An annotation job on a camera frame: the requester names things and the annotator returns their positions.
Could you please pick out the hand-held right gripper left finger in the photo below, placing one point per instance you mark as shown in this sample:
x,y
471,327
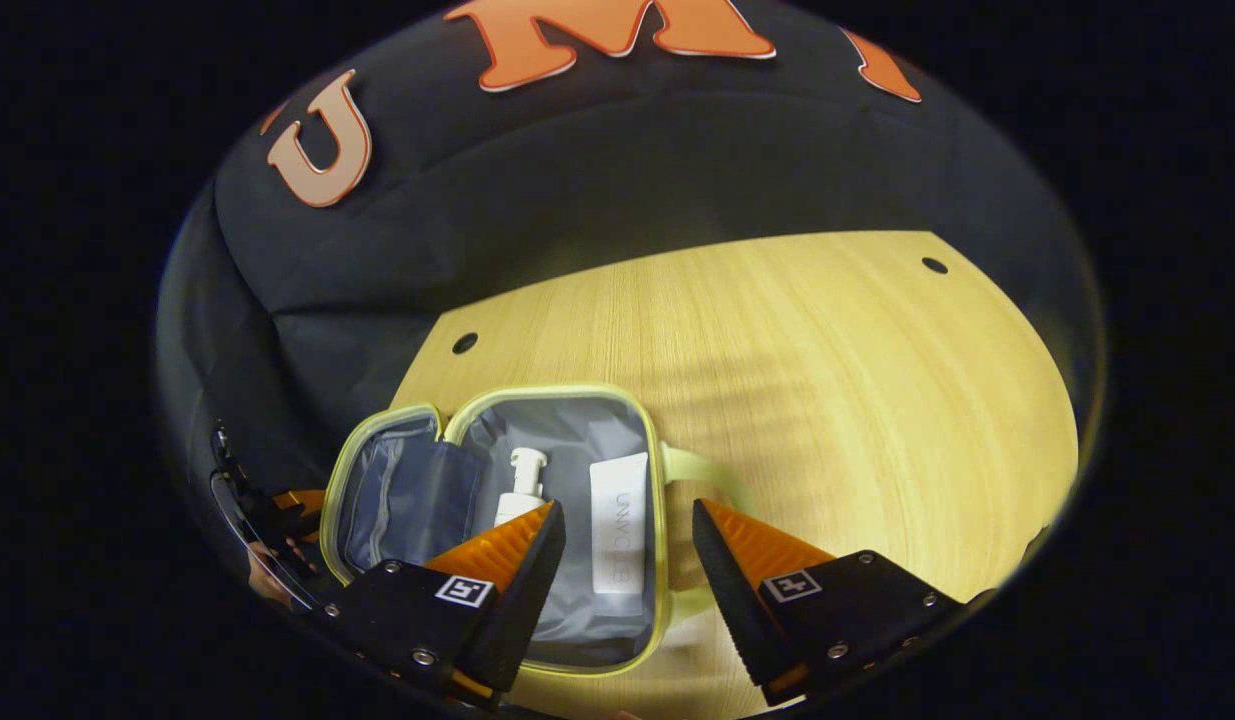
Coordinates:
x,y
527,610

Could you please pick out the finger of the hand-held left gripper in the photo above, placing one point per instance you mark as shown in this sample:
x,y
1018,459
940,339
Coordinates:
x,y
302,500

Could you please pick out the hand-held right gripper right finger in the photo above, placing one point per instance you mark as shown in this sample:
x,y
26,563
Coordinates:
x,y
737,610

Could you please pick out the white squeeze tube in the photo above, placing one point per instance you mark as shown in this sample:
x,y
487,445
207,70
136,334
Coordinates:
x,y
617,540

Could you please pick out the white pump bottle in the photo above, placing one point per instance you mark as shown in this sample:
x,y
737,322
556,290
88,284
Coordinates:
x,y
525,480

